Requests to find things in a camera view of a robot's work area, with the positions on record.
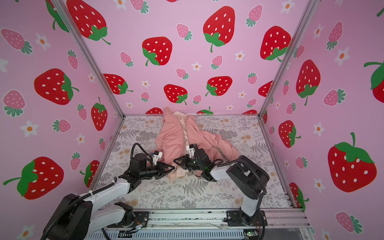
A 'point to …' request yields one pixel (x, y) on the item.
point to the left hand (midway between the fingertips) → (174, 168)
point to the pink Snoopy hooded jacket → (178, 131)
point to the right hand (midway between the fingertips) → (172, 161)
